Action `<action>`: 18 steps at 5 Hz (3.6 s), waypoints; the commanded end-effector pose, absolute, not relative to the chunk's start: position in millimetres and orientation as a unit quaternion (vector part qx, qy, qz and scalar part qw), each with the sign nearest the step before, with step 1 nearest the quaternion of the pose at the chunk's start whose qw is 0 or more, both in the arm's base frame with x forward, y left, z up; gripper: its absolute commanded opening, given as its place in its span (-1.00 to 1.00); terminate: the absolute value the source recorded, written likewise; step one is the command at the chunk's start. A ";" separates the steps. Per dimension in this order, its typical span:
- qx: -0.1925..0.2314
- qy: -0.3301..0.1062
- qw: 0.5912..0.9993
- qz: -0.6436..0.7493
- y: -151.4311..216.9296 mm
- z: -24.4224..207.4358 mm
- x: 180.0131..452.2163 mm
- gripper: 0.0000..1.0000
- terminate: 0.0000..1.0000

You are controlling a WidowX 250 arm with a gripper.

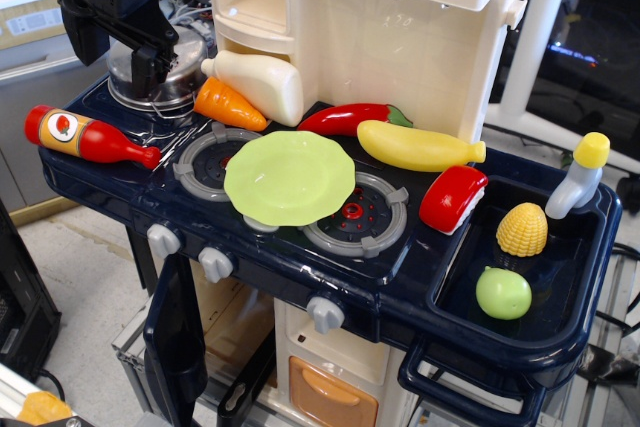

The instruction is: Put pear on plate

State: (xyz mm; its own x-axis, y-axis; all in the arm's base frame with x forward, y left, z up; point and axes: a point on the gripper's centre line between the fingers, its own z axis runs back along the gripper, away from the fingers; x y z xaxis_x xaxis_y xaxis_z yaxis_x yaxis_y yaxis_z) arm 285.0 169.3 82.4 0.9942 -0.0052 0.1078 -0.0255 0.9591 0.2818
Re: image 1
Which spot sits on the yellow toy banana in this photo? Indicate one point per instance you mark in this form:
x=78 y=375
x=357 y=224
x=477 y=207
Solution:
x=417 y=150

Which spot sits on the light green plastic plate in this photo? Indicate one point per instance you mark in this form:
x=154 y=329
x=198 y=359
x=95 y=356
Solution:
x=289 y=178

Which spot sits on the red white toy sushi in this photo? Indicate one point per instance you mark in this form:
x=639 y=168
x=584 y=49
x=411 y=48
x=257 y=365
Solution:
x=452 y=197

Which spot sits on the orange toy carrot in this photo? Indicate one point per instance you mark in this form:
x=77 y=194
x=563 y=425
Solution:
x=220 y=102

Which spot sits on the grey stove knob middle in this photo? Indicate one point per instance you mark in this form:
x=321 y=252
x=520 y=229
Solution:
x=216 y=265

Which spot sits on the cream toy milk bottle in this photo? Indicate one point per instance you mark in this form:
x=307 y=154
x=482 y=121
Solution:
x=271 y=85

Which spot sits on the grey stove knob right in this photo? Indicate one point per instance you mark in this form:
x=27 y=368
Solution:
x=326 y=314

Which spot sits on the grey stove knob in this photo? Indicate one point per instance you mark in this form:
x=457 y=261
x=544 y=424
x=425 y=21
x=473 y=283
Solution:
x=326 y=314
x=162 y=241
x=216 y=265

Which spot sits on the yellow toy corn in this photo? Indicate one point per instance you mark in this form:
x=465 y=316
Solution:
x=523 y=231

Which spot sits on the red toy chili pepper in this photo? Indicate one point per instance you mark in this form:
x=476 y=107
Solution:
x=344 y=120

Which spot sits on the orange toy drawer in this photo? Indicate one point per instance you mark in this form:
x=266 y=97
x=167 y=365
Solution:
x=328 y=400

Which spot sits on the green toy pear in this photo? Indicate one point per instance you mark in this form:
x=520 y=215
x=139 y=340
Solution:
x=503 y=294

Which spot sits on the navy oven door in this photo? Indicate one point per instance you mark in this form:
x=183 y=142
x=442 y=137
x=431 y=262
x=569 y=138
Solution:
x=174 y=341

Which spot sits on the white post stand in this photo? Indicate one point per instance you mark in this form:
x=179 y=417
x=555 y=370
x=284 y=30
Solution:
x=510 y=113

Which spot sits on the grey yellow toy faucet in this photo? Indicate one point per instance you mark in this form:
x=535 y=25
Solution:
x=582 y=178

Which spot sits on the grey dishwasher appliance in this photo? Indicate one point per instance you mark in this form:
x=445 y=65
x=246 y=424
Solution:
x=38 y=66

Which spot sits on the grey stove knob left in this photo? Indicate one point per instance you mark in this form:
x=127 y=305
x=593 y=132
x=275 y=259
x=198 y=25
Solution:
x=162 y=241

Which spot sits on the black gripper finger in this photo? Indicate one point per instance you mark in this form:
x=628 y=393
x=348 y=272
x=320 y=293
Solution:
x=89 y=41
x=149 y=68

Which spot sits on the red toy ketchup bottle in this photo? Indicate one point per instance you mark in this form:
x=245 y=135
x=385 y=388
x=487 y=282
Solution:
x=84 y=137

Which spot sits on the navy cream toy kitchen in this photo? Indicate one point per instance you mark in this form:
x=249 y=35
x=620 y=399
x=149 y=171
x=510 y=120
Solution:
x=405 y=289

